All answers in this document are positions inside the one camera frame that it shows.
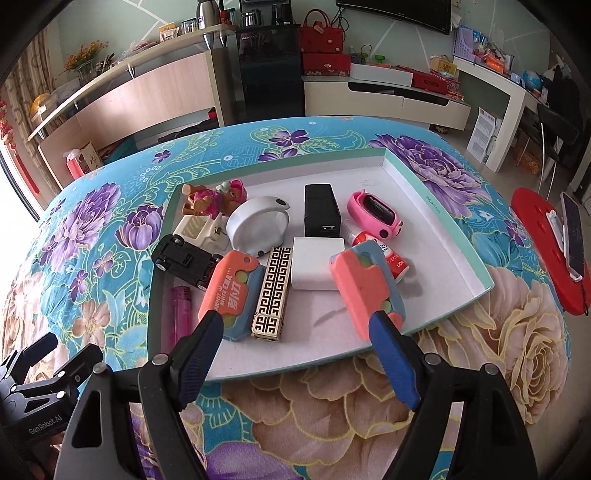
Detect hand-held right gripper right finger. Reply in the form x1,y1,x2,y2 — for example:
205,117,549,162
367,310,539,480

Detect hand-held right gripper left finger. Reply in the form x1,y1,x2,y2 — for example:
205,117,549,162
60,310,225,480

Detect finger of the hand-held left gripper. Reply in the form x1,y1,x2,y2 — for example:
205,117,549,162
0,332,58,384
9,342,103,407

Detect pink lighter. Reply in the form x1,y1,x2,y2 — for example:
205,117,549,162
161,286,192,354

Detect orange toy knife with print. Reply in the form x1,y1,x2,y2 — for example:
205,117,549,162
198,250,264,341

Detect orange blue toy knife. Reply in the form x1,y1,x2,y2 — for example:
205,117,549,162
329,240,407,343

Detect teal cardboard box tray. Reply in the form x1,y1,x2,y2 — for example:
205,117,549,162
147,148,495,372

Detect gold patterned lighter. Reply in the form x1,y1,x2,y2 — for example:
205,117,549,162
250,247,294,342

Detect small red white bottle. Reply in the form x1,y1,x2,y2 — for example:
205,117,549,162
344,219,409,282

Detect black toy car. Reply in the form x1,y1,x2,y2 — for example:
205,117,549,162
152,234,222,291

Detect white charger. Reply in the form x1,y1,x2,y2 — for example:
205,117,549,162
292,237,346,291

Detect beige toy car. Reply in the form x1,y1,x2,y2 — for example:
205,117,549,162
173,215,229,247

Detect pink pig-shaped gadget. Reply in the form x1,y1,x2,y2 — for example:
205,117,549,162
347,191,404,241

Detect white rounded gadget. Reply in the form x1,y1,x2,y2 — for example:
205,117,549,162
226,196,291,258

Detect pink dog toy figure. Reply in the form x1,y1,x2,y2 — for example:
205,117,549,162
181,179,247,217

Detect black charger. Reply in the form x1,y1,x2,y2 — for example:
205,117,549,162
304,184,342,238

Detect teal floral blanket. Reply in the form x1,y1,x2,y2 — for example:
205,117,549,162
0,115,573,480

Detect small red bag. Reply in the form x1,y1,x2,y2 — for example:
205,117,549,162
65,148,86,181

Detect red stool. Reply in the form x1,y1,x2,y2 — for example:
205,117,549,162
510,187,591,317

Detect white paper bag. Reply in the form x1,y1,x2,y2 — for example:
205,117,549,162
76,141,102,171

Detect white phone stand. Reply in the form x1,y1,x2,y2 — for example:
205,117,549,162
547,210,583,282

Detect red hanging decoration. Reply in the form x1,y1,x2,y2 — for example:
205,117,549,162
0,99,40,195

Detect smartphone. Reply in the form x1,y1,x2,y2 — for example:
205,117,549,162
560,191,586,275

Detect white paper calendar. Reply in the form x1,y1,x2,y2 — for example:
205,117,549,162
466,107,504,164

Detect wooden counter cabinet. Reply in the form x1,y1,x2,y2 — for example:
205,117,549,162
27,25,238,178

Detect white television stand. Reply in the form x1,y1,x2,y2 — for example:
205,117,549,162
302,74,472,132

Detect patterned curtain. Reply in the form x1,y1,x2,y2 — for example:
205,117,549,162
11,44,56,139

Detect red flat box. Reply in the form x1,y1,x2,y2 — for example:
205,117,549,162
412,70,462,95

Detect black tea machine cabinet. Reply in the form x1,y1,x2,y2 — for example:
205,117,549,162
235,0,305,124

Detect black chair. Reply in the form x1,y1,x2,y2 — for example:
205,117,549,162
536,65,591,195

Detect white flat box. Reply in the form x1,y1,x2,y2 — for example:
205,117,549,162
349,62,414,88

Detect white desk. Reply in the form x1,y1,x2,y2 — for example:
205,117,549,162
452,55,543,174

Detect red gift box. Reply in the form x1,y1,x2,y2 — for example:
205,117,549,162
301,52,352,77

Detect vase of orange flowers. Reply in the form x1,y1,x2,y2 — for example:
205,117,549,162
62,41,109,84

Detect purple plastic basket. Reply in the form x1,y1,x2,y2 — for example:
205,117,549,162
452,25,476,61

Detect red gift bag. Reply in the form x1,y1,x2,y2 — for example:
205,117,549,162
299,10,345,54

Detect steel thermos jug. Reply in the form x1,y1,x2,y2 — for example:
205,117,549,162
196,0,220,29

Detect black television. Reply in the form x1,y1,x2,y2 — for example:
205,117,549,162
336,0,451,35

